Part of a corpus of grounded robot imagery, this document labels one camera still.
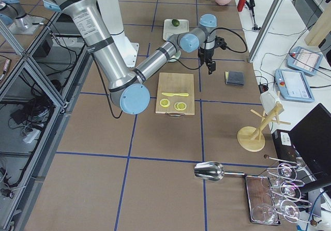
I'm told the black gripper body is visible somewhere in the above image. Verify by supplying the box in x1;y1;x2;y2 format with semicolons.
198;48;214;64

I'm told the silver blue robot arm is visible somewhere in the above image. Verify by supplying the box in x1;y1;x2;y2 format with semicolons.
43;0;217;114

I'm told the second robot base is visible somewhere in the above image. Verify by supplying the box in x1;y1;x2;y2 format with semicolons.
1;0;44;35

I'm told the light green bowl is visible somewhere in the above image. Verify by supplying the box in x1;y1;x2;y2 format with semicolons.
168;51;182;63

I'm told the dark sponge with yellow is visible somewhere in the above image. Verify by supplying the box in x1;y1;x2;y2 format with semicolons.
224;71;245;86

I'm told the green avocado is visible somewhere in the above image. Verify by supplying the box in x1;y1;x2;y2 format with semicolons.
171;19;180;27

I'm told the white plastic tray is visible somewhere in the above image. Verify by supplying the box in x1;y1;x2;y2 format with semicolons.
162;19;189;41

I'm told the wooden cutting board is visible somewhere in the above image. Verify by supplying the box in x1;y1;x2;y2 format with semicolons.
155;73;195;116

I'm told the lemon slice right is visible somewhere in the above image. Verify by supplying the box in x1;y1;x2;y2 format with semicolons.
174;102;187;111

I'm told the lemon slice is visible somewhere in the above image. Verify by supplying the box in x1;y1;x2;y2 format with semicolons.
159;98;170;108
174;102;187;111

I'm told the yellow plastic knife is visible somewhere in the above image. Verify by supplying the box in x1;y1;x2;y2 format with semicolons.
161;92;189;97

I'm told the lemon slice left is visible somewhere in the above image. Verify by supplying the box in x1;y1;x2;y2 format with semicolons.
159;98;170;108

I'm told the black selfie stick tripod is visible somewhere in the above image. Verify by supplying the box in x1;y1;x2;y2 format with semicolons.
246;0;261;31

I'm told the wooden mug tree stand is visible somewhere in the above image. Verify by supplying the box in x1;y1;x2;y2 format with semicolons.
237;101;291;152

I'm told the near teach pendant tablet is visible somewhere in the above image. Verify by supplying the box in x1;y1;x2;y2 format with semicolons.
275;69;315;103

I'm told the teach pendant tablet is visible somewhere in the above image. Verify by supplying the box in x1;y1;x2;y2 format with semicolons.
287;46;323;76
275;69;315;103

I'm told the far teach pendant tablet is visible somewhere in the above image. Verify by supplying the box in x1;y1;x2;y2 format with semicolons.
287;46;323;76

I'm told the metal scoop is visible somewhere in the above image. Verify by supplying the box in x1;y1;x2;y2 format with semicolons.
194;161;245;181

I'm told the black monitor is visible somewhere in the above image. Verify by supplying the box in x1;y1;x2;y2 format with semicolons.
290;103;330;175

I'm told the wine glass rack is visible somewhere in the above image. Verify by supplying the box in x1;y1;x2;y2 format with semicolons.
257;154;315;223

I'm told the dark tray with glasses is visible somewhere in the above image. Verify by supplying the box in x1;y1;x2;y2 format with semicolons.
244;175;281;226

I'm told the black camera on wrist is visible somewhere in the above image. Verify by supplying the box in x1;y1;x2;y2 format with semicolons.
214;36;227;50

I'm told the aluminium frame post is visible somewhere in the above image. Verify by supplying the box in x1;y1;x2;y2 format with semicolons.
248;0;284;63

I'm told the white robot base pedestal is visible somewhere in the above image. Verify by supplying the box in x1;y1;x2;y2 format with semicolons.
97;0;139;67

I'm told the aluminium frame side cage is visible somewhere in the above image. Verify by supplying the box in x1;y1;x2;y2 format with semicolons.
1;15;86;230

